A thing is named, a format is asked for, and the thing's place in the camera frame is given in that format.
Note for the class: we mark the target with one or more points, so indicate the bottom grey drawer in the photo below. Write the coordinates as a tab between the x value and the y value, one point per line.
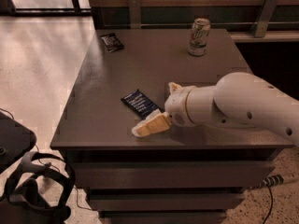
164	218

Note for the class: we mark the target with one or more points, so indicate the black VR headset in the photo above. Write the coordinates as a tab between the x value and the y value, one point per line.
21	187

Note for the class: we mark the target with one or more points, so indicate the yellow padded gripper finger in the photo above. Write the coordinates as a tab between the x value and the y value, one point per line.
155	122
174	87

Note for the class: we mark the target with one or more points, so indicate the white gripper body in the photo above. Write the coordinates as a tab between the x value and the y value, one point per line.
176	107

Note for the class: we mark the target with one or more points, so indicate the grey drawer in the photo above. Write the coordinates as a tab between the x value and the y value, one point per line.
166	202
172	175
164	218

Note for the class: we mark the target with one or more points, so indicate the green white soda can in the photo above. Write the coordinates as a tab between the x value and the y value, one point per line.
199	36

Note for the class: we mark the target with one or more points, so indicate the middle grey drawer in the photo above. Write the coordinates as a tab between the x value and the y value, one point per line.
166	202

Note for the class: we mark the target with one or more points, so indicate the black chair seat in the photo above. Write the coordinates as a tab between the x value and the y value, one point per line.
15	141

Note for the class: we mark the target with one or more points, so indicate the black rxbar chocolate bar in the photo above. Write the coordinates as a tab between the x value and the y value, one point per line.
112	42

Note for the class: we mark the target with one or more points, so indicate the blue rxbar blueberry bar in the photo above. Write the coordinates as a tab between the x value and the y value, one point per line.
140	103

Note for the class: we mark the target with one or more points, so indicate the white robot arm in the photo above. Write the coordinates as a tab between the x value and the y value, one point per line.
238	100

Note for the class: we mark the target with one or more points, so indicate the metal wall rail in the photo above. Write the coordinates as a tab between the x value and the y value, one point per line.
233	19

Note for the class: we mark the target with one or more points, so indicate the top grey drawer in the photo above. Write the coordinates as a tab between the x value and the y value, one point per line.
172	175

